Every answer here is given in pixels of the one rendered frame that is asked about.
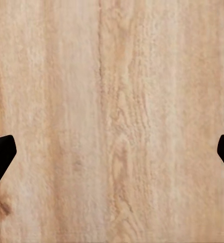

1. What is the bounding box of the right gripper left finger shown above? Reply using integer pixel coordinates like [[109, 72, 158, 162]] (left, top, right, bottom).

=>
[[0, 135, 17, 180]]

